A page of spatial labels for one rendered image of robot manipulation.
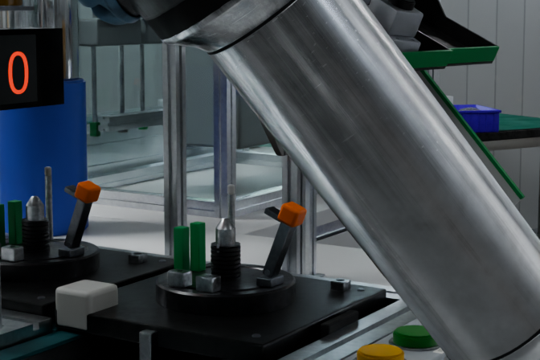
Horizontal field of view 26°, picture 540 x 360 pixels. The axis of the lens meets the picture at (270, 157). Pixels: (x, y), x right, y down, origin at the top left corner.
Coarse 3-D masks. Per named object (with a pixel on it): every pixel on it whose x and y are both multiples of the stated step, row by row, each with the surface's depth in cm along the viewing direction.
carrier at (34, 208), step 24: (48, 168) 135; (48, 192) 135; (0, 216) 131; (48, 216) 136; (0, 240) 131; (24, 240) 130; (48, 240) 130; (0, 264) 124; (24, 264) 124; (48, 264) 124; (72, 264) 125; (96, 264) 129; (120, 264) 132; (144, 264) 132; (168, 264) 132; (24, 288) 121; (48, 288) 121; (24, 312) 116; (48, 312) 115
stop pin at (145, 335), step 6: (144, 330) 107; (150, 330) 107; (144, 336) 106; (150, 336) 106; (156, 336) 107; (144, 342) 106; (150, 342) 106; (156, 342) 107; (144, 348) 106; (150, 348) 106; (156, 348) 107; (144, 354) 106; (150, 354) 106; (156, 354) 107
